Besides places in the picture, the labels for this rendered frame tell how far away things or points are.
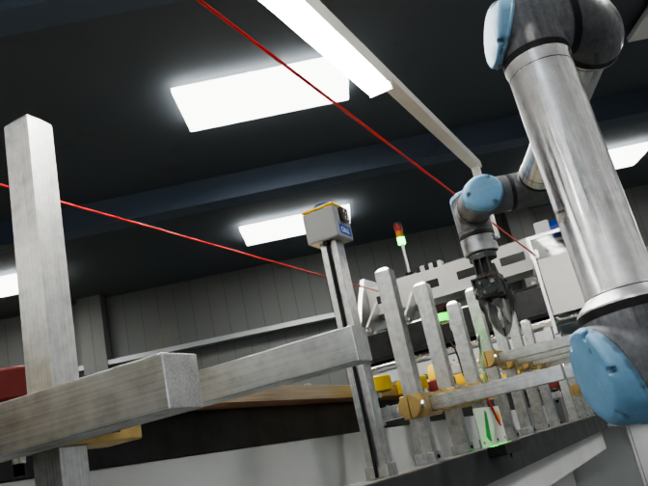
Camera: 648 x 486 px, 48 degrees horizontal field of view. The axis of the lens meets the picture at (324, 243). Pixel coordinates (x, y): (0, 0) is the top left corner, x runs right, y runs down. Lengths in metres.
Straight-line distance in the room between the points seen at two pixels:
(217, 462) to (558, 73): 0.86
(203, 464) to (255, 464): 0.15
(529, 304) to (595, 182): 3.26
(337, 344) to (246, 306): 8.86
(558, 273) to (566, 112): 3.18
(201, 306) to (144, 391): 9.18
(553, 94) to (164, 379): 0.98
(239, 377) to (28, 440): 0.25
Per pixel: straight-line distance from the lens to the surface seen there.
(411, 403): 1.58
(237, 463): 1.35
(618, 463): 4.49
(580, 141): 1.23
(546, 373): 1.58
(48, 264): 0.79
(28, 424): 0.46
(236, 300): 9.51
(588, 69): 1.46
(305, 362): 0.63
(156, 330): 9.65
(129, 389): 0.41
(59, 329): 0.77
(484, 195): 1.78
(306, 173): 6.53
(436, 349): 1.86
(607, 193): 1.20
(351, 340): 0.61
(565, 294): 4.37
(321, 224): 1.42
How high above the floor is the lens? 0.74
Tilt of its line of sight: 17 degrees up
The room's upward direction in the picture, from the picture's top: 12 degrees counter-clockwise
